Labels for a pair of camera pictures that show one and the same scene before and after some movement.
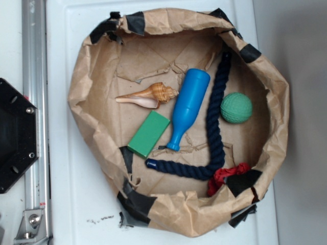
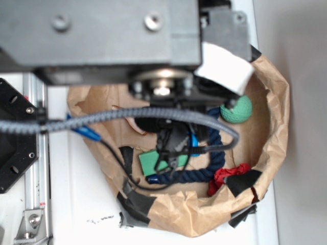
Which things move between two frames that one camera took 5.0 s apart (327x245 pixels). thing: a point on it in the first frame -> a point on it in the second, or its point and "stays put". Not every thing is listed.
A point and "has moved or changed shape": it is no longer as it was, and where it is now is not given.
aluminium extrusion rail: x=35 y=89 stays put
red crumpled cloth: x=217 y=181 stays put
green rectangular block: x=148 y=133 -> x=148 y=160
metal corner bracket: x=32 y=228 stays put
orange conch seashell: x=157 y=94 has moved or changed shape
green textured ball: x=236 y=107 stays put
